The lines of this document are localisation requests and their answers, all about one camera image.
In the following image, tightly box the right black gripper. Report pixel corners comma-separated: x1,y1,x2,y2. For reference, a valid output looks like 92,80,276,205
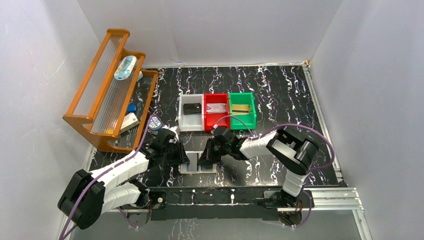
197,137,231,165

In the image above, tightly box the beige leather card holder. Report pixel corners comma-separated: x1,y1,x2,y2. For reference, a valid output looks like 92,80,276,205
179,150,218,175

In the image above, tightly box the white plastic bin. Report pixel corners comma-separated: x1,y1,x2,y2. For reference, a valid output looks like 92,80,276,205
177,94,205,132

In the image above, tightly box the dark grey card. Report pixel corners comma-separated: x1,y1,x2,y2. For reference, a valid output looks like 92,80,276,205
183,104,202,115

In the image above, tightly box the red plastic bin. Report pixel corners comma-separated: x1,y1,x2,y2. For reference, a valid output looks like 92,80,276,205
203,93,230,132

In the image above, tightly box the green plastic bin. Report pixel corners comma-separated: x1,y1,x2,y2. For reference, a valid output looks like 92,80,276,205
228,92,257,130

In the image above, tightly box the gold card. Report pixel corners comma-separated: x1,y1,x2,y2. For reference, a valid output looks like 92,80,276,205
232,108,251,115
231,104,251,110

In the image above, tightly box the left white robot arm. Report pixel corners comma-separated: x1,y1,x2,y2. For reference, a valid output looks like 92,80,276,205
57,126,189,230

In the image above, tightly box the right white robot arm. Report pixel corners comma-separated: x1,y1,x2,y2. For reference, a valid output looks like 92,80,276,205
197,126,319,208

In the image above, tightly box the silver card in red bin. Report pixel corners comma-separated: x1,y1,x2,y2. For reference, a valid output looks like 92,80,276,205
206,103,227,109

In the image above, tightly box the black card in white bin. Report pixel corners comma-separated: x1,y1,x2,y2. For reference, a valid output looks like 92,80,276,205
183,102,202,112

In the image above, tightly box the gold card in green bin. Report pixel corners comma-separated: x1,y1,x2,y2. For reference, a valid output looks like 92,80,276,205
231,104,251,110

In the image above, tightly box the blue white round tin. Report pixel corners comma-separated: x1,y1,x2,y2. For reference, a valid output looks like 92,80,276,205
148,116,164,135

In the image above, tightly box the white red small box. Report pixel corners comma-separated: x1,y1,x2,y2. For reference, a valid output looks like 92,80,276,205
119,112,140,134

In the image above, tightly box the blue bottle cap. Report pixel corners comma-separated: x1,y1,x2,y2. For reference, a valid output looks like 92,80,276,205
126,103,137,114

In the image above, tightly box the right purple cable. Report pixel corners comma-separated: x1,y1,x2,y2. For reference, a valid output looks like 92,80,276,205
213,114,336,229

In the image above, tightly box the purple cable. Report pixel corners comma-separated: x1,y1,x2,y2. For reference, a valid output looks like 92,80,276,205
213,114,336,229
58,114,160,240

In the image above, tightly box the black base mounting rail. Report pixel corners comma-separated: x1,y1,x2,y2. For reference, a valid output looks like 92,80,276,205
149,186,315,223

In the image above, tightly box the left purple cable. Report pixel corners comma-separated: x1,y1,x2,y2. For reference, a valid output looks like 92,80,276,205
58,114,160,240

